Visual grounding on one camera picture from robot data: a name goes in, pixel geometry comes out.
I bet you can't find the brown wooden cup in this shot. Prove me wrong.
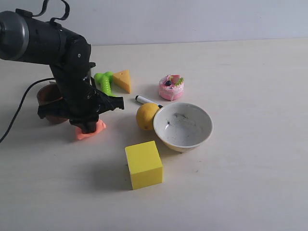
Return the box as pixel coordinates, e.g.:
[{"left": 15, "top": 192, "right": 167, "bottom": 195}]
[{"left": 37, "top": 83, "right": 68, "bottom": 125}]

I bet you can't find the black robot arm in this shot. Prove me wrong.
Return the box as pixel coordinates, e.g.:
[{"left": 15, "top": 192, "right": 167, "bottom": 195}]
[{"left": 0, "top": 9, "right": 124, "bottom": 134}]

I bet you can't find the yellow foam cube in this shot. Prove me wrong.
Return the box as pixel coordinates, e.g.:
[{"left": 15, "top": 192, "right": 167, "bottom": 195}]
[{"left": 125, "top": 141, "right": 164, "bottom": 190}]

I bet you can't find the yellow cheese wedge toy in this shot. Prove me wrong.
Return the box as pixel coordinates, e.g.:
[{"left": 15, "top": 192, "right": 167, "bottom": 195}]
[{"left": 113, "top": 70, "right": 131, "bottom": 93}]

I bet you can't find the green toy bone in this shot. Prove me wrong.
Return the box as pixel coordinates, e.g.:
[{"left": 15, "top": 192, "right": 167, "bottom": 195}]
[{"left": 94, "top": 71, "right": 115, "bottom": 97}]

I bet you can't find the yellow lemon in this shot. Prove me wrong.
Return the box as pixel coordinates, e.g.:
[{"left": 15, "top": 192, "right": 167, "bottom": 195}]
[{"left": 136, "top": 103, "right": 160, "bottom": 130}]

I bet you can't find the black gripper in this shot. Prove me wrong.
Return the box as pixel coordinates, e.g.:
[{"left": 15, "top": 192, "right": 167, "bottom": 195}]
[{"left": 38, "top": 80, "right": 124, "bottom": 134}]

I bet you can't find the orange soft clay lump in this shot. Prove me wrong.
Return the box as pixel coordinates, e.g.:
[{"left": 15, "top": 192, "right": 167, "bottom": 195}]
[{"left": 75, "top": 119, "right": 106, "bottom": 140}]

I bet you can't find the white ceramic bowl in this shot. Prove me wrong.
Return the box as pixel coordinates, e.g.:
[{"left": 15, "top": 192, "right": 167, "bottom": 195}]
[{"left": 153, "top": 102, "right": 213, "bottom": 153}]

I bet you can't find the pink toy cake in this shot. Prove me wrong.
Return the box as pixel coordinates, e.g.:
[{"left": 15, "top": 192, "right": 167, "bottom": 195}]
[{"left": 158, "top": 75, "right": 184, "bottom": 101}]

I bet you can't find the black cable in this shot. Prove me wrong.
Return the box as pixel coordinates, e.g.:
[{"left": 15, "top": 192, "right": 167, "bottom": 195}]
[{"left": 0, "top": 0, "right": 71, "bottom": 143}]

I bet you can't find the white marker pen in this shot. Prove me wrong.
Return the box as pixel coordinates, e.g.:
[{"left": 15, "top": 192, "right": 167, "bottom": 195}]
[{"left": 135, "top": 95, "right": 163, "bottom": 108}]

